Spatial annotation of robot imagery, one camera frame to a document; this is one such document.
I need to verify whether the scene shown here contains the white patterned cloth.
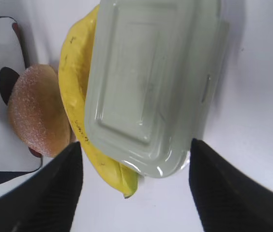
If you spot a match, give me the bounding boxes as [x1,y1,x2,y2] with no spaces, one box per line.
[0,16,41,172]

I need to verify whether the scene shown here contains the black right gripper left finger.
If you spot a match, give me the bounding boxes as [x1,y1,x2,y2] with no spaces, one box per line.
[0,142,83,232]

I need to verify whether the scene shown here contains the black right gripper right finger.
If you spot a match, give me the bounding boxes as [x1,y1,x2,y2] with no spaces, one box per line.
[189,139,273,232]

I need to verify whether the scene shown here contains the pale green lidded container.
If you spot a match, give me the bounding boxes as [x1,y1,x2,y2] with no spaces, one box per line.
[84,0,229,178]

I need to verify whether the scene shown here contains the brown bread roll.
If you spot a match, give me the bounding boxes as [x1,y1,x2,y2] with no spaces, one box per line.
[8,64,71,158]

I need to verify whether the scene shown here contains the yellow banana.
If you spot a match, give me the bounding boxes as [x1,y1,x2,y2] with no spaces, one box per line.
[59,6,138,198]

